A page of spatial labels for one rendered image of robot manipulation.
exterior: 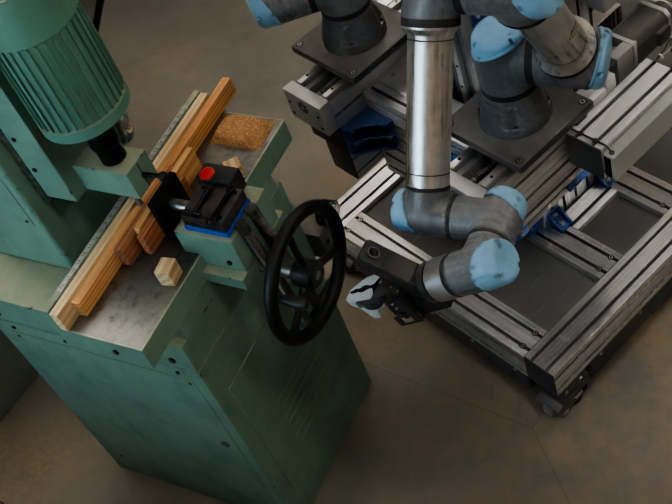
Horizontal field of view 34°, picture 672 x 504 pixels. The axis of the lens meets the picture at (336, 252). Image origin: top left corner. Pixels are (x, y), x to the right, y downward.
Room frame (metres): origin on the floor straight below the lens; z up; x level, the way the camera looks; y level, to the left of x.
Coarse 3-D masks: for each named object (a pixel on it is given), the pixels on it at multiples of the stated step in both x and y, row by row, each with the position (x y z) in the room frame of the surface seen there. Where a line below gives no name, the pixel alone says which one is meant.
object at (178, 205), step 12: (168, 180) 1.60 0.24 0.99; (156, 192) 1.59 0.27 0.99; (168, 192) 1.59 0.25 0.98; (180, 192) 1.61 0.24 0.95; (156, 204) 1.56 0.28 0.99; (168, 204) 1.58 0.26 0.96; (180, 204) 1.57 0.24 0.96; (156, 216) 1.56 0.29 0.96; (168, 216) 1.57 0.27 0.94; (180, 216) 1.59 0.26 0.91; (168, 228) 1.56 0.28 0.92
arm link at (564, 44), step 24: (456, 0) 1.32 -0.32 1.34; (480, 0) 1.30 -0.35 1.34; (504, 0) 1.27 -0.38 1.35; (528, 0) 1.25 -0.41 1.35; (552, 0) 1.26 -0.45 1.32; (504, 24) 1.32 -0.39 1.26; (528, 24) 1.29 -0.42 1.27; (552, 24) 1.34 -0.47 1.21; (576, 24) 1.41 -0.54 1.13; (552, 48) 1.38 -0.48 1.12; (576, 48) 1.40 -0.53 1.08; (600, 48) 1.43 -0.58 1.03; (552, 72) 1.43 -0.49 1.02; (576, 72) 1.41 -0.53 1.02; (600, 72) 1.41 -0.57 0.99
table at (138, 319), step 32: (224, 160) 1.70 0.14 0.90; (256, 160) 1.66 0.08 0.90; (160, 256) 1.52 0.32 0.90; (192, 256) 1.48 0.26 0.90; (128, 288) 1.47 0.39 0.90; (160, 288) 1.44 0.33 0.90; (192, 288) 1.43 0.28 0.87; (96, 320) 1.43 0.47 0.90; (128, 320) 1.39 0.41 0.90; (160, 320) 1.36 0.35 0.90; (96, 352) 1.40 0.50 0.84; (128, 352) 1.34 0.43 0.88; (160, 352) 1.33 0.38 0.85
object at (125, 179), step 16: (80, 160) 1.67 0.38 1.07; (96, 160) 1.65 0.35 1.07; (128, 160) 1.62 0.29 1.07; (144, 160) 1.62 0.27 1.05; (80, 176) 1.67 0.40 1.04; (96, 176) 1.63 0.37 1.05; (112, 176) 1.60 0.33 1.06; (128, 176) 1.58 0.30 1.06; (112, 192) 1.62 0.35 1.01; (128, 192) 1.59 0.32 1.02; (144, 192) 1.59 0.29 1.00
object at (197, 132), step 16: (224, 80) 1.90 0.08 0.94; (224, 96) 1.87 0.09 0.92; (208, 112) 1.82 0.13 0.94; (192, 128) 1.79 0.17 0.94; (208, 128) 1.81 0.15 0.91; (192, 144) 1.76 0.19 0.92; (176, 160) 1.72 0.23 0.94; (128, 224) 1.59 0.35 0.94; (112, 256) 1.53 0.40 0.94; (96, 272) 1.50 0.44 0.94; (112, 272) 1.52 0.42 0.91; (80, 288) 1.48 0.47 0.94; (96, 288) 1.48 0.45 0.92; (80, 304) 1.45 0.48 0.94
